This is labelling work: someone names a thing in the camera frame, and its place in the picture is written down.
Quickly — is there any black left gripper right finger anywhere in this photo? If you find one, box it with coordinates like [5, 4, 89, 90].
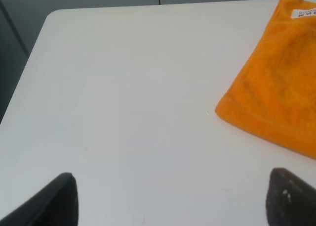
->
[266, 168, 316, 226]

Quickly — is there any white towel label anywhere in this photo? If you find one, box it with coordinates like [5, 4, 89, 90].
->
[291, 8, 316, 19]

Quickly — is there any orange towel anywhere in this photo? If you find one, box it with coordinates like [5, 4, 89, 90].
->
[215, 0, 316, 158]

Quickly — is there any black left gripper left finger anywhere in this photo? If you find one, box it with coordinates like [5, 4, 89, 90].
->
[0, 173, 79, 226]

